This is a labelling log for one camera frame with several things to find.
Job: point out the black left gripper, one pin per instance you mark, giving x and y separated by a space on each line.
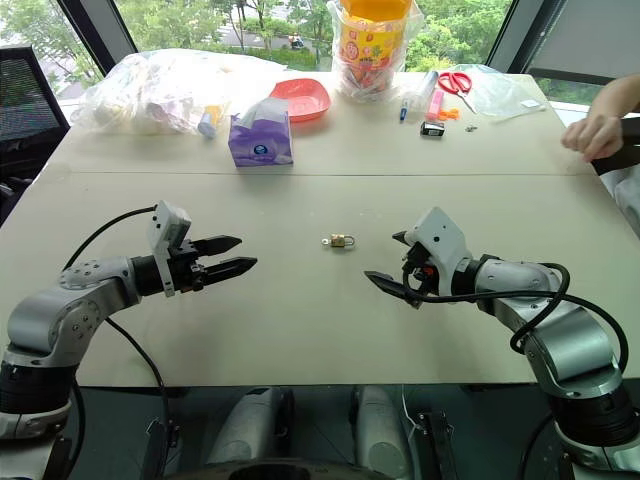
186 272

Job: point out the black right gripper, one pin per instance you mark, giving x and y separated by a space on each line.
422 272

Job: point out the person's bare forearm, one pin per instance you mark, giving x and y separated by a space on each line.
620 97

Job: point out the dark rounded robot base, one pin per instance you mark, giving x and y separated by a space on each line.
280 471

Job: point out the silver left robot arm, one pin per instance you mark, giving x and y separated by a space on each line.
55 310

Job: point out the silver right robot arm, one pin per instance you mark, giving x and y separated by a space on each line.
570 340

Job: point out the person's bare hand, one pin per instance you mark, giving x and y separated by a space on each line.
597 136

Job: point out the small brass padlock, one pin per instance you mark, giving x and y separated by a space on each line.
340 241

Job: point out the purple tissue box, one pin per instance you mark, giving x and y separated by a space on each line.
260 142

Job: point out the white tube with yellow label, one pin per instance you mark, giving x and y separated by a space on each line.
209 122

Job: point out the small black box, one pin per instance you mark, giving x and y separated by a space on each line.
432 129

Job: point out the blue and white pen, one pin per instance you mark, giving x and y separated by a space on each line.
403 111

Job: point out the small orange plastic piece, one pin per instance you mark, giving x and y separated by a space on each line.
449 114

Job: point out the pink plastic stick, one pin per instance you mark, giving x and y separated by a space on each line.
435 105

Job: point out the grey rounded robot leg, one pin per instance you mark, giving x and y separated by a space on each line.
380 430
250 425

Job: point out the red plastic bowl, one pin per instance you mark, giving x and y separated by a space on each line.
306 100

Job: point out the large clear filled plastic bag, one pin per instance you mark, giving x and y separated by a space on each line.
150 95

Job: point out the clear plastic syringe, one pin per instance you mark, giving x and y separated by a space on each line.
424 85

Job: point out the black table clamp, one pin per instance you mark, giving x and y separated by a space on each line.
437 445
160 450

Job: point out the flat clear plastic bag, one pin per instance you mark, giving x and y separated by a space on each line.
500 95

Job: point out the orange-lidded candy jar in bag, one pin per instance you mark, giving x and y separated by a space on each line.
367 50

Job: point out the white clothing of person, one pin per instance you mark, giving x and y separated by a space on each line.
627 195

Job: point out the black mesh office chair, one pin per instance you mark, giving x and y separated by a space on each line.
25 115

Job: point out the dark chair armrest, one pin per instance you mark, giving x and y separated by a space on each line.
627 150

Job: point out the grey roller blind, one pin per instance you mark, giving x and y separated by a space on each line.
585 35

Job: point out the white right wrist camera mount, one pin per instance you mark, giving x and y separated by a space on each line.
442 237

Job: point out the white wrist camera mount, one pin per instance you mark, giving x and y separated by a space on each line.
165 225
442 237

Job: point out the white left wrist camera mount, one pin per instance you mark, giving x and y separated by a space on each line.
165 225

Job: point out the dark window frame post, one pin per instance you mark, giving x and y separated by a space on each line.
510 30
100 35

